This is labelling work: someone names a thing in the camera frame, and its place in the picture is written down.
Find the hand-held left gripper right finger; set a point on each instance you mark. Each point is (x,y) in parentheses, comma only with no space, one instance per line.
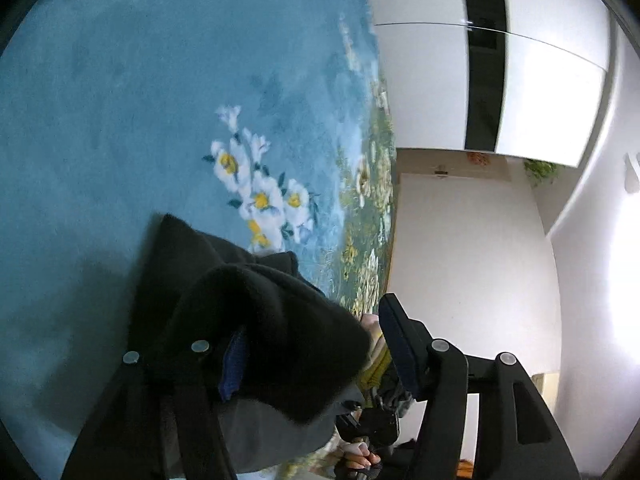
(400,345)

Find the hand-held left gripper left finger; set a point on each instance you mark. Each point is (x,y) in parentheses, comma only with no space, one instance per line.
(234,371)

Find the black fleece garment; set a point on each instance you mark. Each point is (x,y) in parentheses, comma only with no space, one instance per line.
(280,330)

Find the grey garment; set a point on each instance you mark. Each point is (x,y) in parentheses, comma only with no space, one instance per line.
(280,440)

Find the person's right hand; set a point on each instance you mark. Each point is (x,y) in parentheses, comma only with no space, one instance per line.
(357,458)

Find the yellow cloth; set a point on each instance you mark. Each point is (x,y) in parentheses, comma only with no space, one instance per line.
(376,369)

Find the green hanging plant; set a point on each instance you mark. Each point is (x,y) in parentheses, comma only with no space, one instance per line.
(540,170)

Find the blue floral blanket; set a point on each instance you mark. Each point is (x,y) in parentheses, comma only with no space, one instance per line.
(150,110)

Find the white wardrobe with black stripe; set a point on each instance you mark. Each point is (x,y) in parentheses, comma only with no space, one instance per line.
(540,60)

